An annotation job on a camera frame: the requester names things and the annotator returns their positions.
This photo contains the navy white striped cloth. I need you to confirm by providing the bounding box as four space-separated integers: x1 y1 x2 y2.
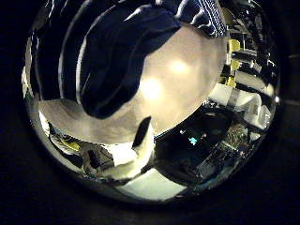
29 0 228 120

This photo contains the white desk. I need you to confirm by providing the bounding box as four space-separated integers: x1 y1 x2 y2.
209 82 273 129

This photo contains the yellow rack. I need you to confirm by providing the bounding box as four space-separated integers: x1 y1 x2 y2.
218 38 242 88

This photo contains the teal lit equipment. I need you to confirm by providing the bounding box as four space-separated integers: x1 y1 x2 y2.
179 125 207 148

